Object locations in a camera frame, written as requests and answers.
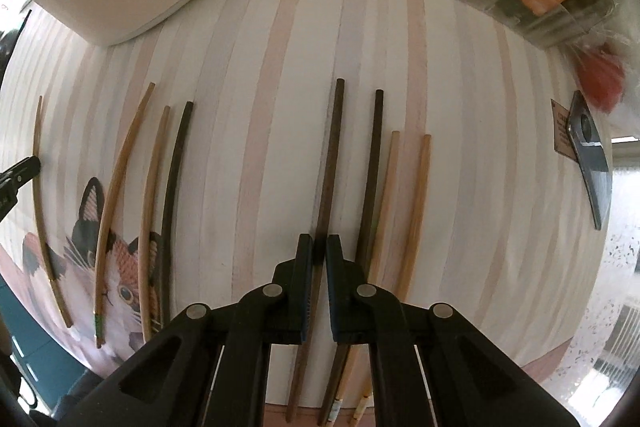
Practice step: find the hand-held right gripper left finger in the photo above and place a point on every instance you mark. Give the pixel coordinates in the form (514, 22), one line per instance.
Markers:
(304, 292)

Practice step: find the dark wooden chopstick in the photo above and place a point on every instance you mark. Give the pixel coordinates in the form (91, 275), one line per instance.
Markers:
(167, 207)
(372, 157)
(330, 157)

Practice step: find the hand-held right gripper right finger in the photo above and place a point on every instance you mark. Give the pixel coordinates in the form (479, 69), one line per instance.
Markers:
(335, 292)

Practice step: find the grey metal kitchen tool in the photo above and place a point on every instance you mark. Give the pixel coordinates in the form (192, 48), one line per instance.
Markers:
(592, 167)

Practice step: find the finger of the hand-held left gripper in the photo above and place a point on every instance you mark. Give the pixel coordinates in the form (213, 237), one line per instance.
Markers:
(17, 174)

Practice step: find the green-tipped light bamboo chopstick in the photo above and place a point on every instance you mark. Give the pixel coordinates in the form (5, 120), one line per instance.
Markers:
(107, 207)

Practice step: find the brown square tag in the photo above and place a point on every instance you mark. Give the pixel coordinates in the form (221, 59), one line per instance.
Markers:
(561, 127)

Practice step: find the clear plastic bag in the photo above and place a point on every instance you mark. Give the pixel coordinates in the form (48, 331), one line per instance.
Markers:
(602, 77)

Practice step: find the frosted window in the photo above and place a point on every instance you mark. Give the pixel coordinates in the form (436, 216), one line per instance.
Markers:
(626, 197)

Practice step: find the striped cat print mat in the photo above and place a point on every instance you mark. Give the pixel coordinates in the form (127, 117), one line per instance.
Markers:
(300, 32)

